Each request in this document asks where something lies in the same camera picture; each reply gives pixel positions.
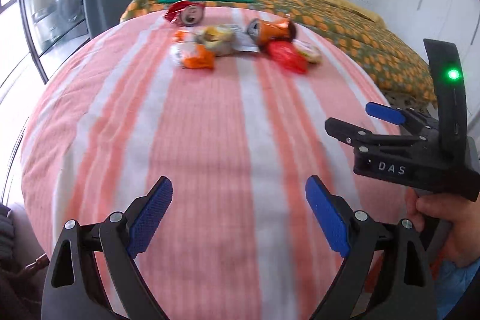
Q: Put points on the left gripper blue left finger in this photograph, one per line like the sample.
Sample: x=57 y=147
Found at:
x=73 y=287

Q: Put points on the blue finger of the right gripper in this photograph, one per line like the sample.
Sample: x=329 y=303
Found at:
x=348 y=134
x=407 y=119

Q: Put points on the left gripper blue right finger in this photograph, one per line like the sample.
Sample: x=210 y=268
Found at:
x=404 y=288

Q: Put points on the clear packaged snack bar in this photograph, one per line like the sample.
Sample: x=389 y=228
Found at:
x=310 y=52

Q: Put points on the red snack wrapper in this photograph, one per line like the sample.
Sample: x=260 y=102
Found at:
x=284 y=54

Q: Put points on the crushed orange soda can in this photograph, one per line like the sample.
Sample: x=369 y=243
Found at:
x=262 y=31

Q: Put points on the yellow wrapper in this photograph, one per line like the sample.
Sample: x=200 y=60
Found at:
x=226 y=39

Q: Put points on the orange white snack bag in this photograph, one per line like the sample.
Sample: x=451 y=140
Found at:
x=185 y=51

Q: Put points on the crushed red soda can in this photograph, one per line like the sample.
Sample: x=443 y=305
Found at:
x=185 y=13

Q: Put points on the blue sleeve right forearm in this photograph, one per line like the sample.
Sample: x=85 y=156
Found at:
x=451 y=284

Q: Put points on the pink striped tablecloth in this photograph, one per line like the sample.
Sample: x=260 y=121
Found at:
x=239 y=240

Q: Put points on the washing machine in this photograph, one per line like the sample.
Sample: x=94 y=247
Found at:
x=57 y=18

